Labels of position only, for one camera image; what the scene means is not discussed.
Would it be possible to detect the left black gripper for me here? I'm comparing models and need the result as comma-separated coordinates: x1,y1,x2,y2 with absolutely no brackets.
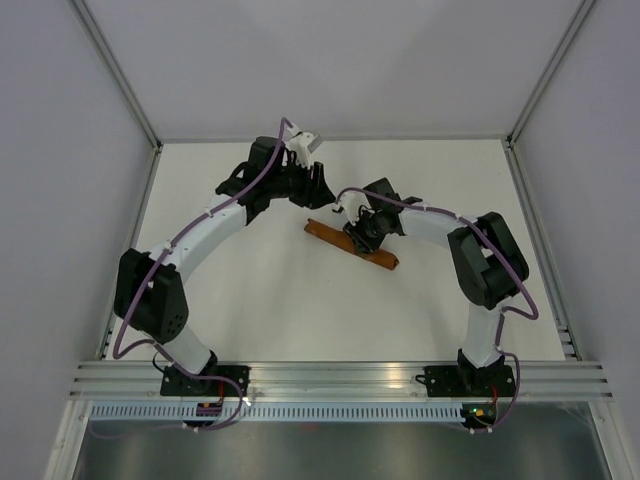
268,156,337,212

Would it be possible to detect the orange-brown cloth napkin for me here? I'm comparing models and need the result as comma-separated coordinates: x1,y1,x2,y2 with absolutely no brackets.
304,218,400,271

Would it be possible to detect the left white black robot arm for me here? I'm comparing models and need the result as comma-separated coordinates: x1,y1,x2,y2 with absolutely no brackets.
114,132,335,396

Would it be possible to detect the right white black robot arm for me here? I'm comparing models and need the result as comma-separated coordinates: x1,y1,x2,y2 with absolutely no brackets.
336,178,539,397

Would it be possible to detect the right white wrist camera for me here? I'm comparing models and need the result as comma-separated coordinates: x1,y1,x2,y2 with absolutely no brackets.
332,191,370,225

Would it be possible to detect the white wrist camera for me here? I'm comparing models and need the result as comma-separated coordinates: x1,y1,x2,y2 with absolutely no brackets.
286,124,322,170
332,191,370,225

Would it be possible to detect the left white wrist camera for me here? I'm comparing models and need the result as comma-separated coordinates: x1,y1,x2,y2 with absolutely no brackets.
286,124,322,170

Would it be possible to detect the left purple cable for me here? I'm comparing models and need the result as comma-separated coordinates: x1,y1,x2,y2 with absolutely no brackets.
111,117,296,431

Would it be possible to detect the purple cable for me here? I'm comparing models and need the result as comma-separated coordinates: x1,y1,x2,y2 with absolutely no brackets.
335,186,539,401
111,117,296,431

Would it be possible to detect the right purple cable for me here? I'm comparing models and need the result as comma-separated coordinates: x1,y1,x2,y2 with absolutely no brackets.
335,186,539,401

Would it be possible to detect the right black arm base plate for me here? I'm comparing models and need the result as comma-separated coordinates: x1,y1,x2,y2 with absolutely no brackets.
423,365,516,398

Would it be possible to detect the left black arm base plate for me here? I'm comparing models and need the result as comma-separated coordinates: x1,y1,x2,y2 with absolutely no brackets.
160,365,250,397

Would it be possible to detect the left aluminium frame post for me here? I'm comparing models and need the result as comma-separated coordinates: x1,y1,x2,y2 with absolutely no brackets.
68,0,163,153

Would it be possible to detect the aluminium frame post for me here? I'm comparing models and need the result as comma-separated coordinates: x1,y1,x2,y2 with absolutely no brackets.
68,0,163,153
504,0,599,149

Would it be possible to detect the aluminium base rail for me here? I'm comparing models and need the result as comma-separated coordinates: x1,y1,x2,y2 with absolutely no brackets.
68,361,613,402

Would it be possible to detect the white slotted cable duct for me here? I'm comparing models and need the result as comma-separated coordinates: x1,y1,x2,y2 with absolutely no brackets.
90,401,464,423

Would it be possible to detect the right aluminium frame post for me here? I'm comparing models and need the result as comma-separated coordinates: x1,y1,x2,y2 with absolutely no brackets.
504,0,599,149

